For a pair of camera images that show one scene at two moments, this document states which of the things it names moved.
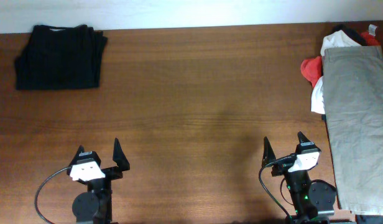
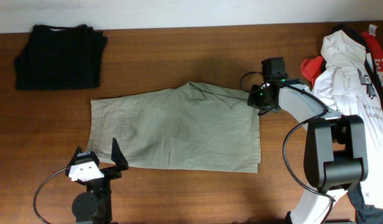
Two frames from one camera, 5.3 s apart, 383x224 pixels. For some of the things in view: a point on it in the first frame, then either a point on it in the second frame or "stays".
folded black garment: (56, 58) stays
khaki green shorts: (357, 93) to (189, 126)
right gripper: (268, 154) to (252, 98)
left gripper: (122, 163) stays
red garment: (312, 69) stays
